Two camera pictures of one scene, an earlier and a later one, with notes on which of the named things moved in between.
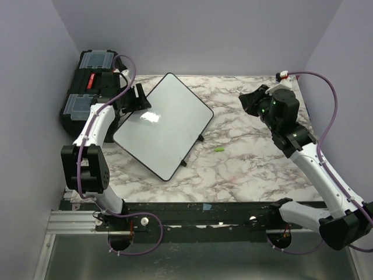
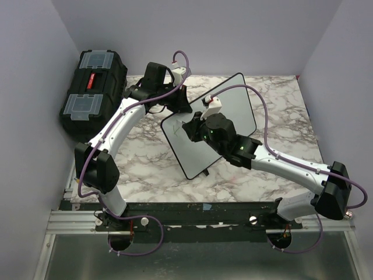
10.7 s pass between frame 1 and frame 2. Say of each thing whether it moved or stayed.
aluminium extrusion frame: stayed
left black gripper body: moved
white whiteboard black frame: moved
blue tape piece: stayed
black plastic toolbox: stayed
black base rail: stayed
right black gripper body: moved
